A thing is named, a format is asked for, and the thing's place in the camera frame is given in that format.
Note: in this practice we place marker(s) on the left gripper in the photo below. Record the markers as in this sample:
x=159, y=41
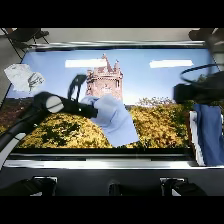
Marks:
x=89, y=111

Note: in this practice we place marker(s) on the light blue shirt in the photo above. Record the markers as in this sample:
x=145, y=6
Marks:
x=115, y=121

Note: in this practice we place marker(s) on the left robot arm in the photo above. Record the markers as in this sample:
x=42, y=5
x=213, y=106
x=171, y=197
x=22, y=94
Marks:
x=40, y=108

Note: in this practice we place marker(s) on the white printed garment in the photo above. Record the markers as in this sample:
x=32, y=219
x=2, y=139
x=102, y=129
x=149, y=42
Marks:
x=21, y=76

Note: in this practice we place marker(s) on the black folding chair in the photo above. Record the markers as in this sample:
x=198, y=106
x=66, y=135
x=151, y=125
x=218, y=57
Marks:
x=201, y=34
x=25, y=34

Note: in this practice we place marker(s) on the dark blue garment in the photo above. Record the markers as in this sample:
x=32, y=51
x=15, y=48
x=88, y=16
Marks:
x=210, y=133

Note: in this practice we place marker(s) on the silver frame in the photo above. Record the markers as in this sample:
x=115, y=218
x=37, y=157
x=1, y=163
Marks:
x=100, y=164

